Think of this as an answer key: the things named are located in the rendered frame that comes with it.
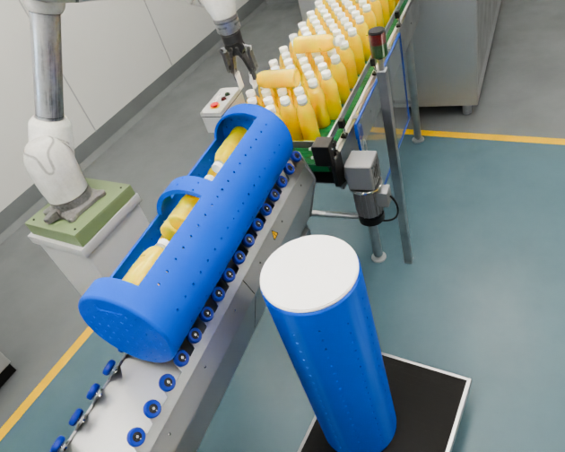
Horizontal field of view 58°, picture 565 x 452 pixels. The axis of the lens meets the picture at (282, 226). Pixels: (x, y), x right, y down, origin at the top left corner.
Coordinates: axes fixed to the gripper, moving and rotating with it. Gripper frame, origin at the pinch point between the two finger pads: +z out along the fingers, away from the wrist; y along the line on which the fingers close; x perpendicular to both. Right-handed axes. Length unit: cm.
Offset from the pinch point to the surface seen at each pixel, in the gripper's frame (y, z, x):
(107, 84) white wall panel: -242, 78, 153
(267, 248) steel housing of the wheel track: 25, 31, -59
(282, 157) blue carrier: 26.5, 10.8, -34.6
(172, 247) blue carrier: 21, -2, -91
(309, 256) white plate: 50, 15, -74
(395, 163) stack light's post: 49, 53, 18
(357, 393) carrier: 61, 59, -89
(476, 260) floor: 81, 119, 24
